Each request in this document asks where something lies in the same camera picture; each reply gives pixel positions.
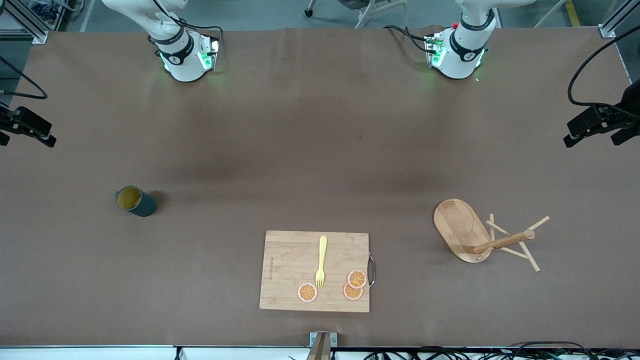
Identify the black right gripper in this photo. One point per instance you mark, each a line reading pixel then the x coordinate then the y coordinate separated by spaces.
pixel 7 121

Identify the teal cup yellow inside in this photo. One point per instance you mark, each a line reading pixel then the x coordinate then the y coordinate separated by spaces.
pixel 142 205

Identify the yellow plastic fork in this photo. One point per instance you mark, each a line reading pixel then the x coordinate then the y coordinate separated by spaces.
pixel 322 250

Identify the wooden mug tree rack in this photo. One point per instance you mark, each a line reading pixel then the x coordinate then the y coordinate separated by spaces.
pixel 460 230

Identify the bamboo cutting board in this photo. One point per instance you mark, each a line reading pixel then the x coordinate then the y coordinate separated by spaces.
pixel 290 270

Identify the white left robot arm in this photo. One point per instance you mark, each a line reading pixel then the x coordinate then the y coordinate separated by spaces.
pixel 462 55

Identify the orange slice toy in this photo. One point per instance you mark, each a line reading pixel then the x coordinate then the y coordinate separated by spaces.
pixel 307 292
pixel 351 293
pixel 357 278

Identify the aluminium frame post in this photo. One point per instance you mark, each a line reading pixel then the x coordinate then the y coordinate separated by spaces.
pixel 35 35
pixel 607 31

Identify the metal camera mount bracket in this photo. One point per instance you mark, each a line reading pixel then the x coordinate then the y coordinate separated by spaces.
pixel 322 345

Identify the office chair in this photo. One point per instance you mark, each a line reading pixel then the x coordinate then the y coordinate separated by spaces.
pixel 361 20

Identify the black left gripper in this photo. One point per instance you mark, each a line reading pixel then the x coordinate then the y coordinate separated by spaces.
pixel 616 116

